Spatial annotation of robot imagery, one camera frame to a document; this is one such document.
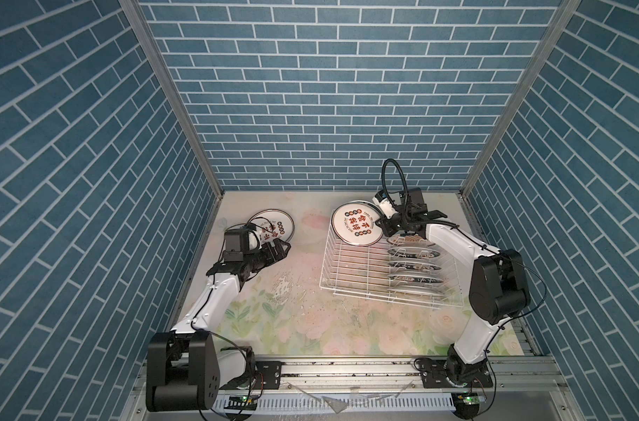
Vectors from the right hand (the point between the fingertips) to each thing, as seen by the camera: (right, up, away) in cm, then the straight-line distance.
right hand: (376, 218), depth 93 cm
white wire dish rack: (-4, -20, +1) cm, 20 cm away
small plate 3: (+14, -17, 0) cm, 22 cm away
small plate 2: (+14, -13, +5) cm, 20 cm away
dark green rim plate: (-4, +6, -2) cm, 7 cm away
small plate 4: (+13, -22, -2) cm, 26 cm away
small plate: (+14, -9, +5) cm, 17 cm away
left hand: (-33, -10, -8) cm, 35 cm away
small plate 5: (+11, -22, -14) cm, 28 cm away
